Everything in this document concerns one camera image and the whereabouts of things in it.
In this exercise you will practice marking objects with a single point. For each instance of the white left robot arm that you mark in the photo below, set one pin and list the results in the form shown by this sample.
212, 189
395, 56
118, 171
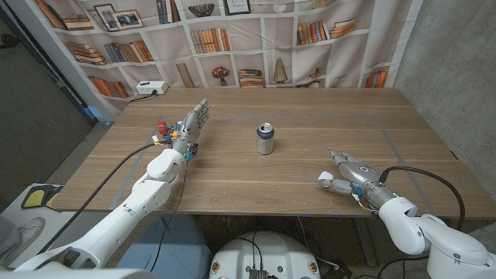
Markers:
128, 213

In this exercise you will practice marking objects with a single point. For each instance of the silver drink can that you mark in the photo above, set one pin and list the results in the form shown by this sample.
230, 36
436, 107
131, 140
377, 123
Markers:
265, 141

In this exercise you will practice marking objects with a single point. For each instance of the white airpods case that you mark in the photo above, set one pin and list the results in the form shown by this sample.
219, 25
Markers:
324, 179

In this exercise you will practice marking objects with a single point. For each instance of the white power strip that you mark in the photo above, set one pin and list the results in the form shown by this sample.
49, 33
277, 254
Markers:
152, 87

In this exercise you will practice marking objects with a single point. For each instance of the grey trouser leg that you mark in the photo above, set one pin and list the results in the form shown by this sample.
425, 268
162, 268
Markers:
7, 232

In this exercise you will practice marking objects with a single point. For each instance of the yellow and black floor sign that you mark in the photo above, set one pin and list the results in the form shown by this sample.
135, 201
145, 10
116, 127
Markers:
36, 197

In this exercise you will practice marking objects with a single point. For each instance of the printed bookshelf fabric backdrop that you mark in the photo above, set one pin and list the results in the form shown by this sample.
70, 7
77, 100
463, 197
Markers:
271, 42

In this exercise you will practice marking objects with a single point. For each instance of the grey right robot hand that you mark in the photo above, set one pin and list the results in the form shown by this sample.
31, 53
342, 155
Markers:
360, 176

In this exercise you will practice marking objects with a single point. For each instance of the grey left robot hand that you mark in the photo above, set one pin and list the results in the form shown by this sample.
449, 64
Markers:
190, 126

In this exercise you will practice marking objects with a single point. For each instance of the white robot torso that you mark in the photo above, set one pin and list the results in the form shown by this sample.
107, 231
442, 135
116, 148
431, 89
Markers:
267, 252

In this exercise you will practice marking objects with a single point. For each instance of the white sneaker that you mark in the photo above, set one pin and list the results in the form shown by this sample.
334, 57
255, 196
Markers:
29, 232

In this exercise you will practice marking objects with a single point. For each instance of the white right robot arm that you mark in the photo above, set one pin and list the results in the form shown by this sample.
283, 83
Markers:
438, 240

